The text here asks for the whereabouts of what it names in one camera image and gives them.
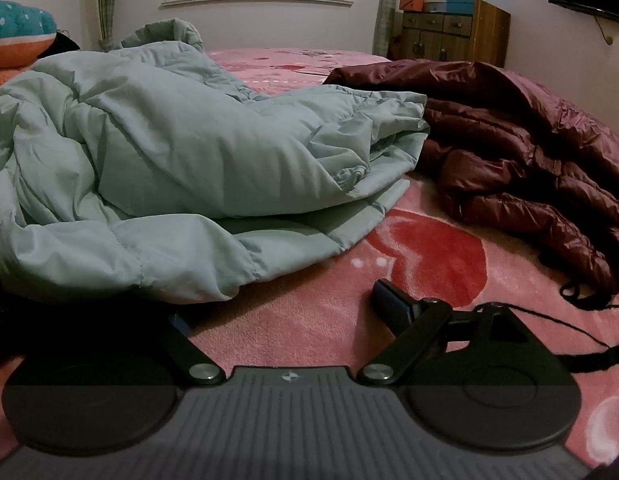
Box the checked curtain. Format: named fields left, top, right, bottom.
left=373, top=0, right=401, bottom=59
left=96, top=0, right=121, bottom=52

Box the wooden cabinet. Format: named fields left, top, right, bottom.
left=392, top=0, right=511, bottom=68

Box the black cloth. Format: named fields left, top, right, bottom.
left=40, top=30, right=82, bottom=68

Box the light green puffer jacket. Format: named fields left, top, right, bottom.
left=0, top=18, right=431, bottom=306

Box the maroon patterned blanket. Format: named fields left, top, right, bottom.
left=322, top=58, right=619, bottom=297

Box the blue box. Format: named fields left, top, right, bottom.
left=423, top=0, right=475, bottom=15

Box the black cord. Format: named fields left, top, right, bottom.
left=509, top=280, right=619, bottom=376

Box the pink printed blanket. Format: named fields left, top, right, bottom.
left=0, top=47, right=619, bottom=466

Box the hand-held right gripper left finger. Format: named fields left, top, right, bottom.
left=157, top=311, right=226, bottom=387

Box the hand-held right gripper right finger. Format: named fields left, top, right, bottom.
left=357, top=278, right=565, bottom=386

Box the television cable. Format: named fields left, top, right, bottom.
left=593, top=15, right=616, bottom=46

